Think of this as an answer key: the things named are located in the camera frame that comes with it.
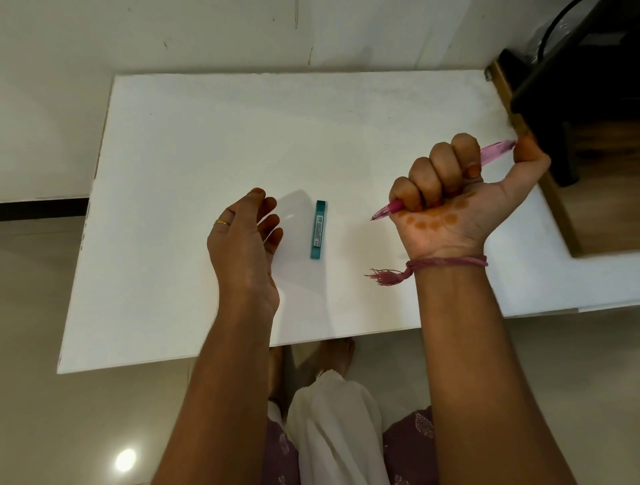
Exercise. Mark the person's right hand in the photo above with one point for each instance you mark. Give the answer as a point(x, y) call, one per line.
point(450, 215)

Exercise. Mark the person's left hand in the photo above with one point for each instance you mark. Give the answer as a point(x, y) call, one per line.
point(242, 250)

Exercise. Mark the teal pencil lead case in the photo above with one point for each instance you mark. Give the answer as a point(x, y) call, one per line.
point(318, 230)

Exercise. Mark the pink mechanical pencil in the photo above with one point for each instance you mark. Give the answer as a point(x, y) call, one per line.
point(495, 150)

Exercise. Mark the person's right forearm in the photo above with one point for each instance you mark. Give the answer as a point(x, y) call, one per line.
point(480, 380)

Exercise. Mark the person's left forearm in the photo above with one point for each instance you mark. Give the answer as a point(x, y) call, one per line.
point(220, 399)

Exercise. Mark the wooden cabinet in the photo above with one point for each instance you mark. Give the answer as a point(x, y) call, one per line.
point(610, 220)

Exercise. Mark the black appliance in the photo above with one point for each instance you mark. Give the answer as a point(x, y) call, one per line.
point(580, 80)

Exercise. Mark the white scarf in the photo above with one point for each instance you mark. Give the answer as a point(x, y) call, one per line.
point(335, 429)

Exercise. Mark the purple patterned dress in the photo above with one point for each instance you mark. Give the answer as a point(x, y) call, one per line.
point(410, 449)

